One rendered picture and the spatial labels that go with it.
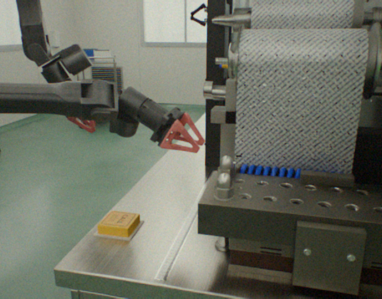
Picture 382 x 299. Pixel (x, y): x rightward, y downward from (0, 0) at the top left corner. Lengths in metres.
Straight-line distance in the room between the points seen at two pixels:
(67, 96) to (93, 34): 6.34
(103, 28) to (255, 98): 6.34
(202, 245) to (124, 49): 6.25
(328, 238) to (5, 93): 0.64
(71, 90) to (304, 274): 0.56
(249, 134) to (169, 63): 5.87
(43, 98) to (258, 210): 0.47
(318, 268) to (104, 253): 0.39
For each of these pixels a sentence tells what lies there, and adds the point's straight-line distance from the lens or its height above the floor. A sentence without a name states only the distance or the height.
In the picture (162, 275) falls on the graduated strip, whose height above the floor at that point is 0.90.
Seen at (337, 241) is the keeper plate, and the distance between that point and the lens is 0.65.
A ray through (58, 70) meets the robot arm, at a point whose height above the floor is 1.21.
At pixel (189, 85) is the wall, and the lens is 6.59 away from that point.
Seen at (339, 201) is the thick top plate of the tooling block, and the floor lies 1.03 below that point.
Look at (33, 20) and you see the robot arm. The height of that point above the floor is 1.33.
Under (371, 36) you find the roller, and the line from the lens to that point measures 0.82.
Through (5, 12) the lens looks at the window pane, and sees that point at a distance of 5.94.
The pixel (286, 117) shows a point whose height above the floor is 1.14.
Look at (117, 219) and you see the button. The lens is 0.84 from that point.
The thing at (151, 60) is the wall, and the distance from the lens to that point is 6.74.
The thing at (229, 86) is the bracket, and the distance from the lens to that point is 0.87.
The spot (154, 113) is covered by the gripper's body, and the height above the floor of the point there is 1.14.
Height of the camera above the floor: 1.32
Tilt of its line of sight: 18 degrees down
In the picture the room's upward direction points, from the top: straight up
